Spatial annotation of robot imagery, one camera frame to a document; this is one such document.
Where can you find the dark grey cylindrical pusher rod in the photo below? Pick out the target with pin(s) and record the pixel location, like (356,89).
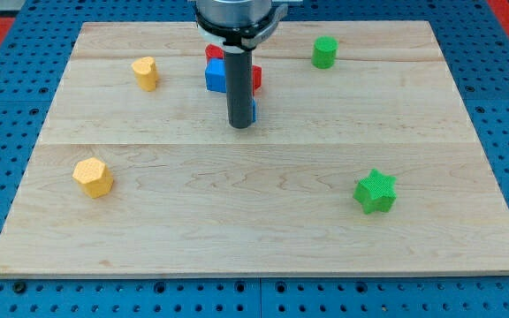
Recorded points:
(239,88)

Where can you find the blue cube block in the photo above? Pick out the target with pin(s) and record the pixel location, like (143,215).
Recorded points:
(215,75)

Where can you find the red block behind cube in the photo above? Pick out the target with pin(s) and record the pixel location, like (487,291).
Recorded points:
(213,51)

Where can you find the red block right of rod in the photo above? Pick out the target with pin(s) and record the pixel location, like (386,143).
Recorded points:
(257,77)

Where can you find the green cylinder block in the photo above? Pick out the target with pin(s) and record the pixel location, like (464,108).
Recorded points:
(324,52)

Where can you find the yellow heart block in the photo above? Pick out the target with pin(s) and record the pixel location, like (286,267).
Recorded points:
(145,72)

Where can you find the light wooden board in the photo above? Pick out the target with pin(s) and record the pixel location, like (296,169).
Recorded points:
(194,197)

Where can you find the yellow hexagon block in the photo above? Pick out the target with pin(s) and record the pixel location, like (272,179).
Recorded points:
(93,177)

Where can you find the green star block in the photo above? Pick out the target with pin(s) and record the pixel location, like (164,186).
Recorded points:
(376,192)

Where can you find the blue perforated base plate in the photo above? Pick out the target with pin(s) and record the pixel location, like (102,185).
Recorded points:
(32,59)

